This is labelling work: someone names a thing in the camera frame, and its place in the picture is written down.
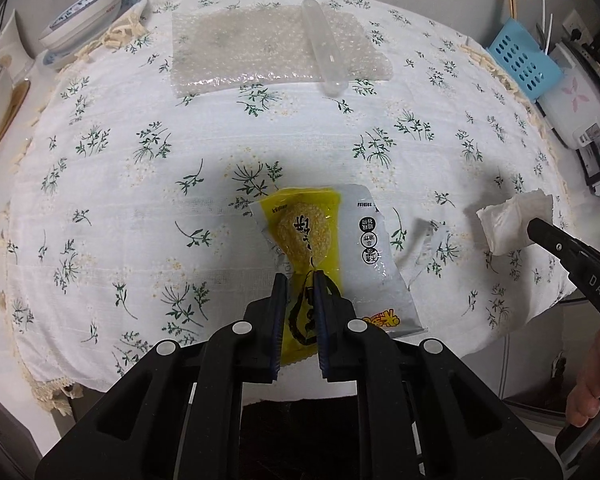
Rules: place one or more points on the blue patterned white bowl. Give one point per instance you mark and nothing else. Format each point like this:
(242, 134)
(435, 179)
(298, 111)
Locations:
(55, 58)
(80, 17)

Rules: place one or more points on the person's right hand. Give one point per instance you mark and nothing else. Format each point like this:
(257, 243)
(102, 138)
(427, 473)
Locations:
(587, 400)

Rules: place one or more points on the white floral tablecloth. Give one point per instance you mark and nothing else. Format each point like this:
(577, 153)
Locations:
(130, 210)

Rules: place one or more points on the white tissue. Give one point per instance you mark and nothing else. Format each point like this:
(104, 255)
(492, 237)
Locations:
(510, 220)

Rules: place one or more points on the yellow snack packet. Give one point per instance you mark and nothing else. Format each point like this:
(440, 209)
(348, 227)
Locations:
(300, 220)

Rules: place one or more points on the white ceramic container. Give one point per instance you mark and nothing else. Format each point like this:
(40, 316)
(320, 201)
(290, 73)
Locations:
(0, 100)

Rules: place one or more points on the white rice cooker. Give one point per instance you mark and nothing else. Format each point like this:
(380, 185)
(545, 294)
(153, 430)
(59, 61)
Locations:
(580, 95)

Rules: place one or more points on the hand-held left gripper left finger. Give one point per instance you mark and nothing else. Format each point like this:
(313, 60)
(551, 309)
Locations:
(279, 320)

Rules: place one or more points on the white wall socket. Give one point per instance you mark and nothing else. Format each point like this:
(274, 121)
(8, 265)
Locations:
(576, 24)

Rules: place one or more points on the white straw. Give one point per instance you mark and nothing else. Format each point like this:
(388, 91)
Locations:
(544, 25)
(551, 30)

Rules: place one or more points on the clear bubble wrap sheet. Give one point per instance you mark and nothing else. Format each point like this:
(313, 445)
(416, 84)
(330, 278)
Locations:
(250, 45)

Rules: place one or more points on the blue perforated utensil holder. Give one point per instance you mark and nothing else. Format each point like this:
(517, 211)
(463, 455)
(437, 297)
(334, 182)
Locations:
(525, 57)

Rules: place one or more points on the clear plastic tube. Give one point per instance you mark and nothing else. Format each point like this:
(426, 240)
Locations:
(325, 45)

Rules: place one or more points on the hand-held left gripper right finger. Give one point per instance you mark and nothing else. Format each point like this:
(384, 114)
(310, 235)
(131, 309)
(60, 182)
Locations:
(322, 320)

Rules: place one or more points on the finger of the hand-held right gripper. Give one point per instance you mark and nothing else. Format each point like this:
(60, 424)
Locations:
(555, 242)

